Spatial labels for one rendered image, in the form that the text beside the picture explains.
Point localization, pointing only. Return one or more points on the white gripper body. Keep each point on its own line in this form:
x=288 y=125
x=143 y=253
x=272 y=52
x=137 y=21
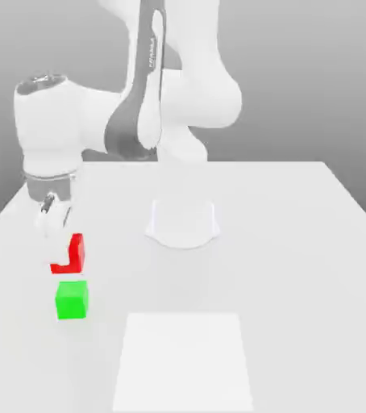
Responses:
x=55 y=222

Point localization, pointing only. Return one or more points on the small red cube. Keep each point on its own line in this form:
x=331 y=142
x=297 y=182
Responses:
x=78 y=255

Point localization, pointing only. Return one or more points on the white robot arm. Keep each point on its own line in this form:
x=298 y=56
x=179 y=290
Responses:
x=183 y=96

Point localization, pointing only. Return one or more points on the small green cube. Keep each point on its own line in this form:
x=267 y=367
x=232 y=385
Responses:
x=71 y=301

